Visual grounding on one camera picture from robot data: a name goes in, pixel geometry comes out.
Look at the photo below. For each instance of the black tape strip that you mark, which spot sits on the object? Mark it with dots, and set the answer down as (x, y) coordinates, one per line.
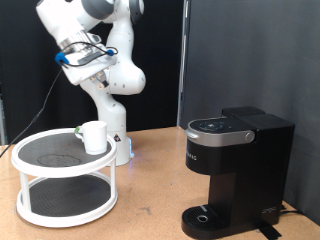
(268, 231)

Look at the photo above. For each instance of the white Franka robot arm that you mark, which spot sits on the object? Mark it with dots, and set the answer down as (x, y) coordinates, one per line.
(123, 76)

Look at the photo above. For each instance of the black backdrop curtain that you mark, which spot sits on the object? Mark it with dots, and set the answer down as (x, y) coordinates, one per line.
(20, 83)

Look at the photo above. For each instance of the dark grey backdrop panel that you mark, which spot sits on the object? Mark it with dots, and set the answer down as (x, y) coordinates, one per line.
(283, 50)

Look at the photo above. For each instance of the grey metal frame post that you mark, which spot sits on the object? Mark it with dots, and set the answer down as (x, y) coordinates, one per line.
(181, 66)
(2, 126)

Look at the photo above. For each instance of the black Keurig coffee machine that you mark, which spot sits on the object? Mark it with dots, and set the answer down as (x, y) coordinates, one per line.
(253, 166)

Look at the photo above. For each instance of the white mug with green tape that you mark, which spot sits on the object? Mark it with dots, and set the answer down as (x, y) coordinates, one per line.
(95, 138)

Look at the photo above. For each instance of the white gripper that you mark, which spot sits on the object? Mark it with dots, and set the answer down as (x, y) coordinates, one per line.
(86, 70)

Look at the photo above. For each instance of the white two-tier turntable stand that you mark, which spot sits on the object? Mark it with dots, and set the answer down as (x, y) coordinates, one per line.
(33, 150)

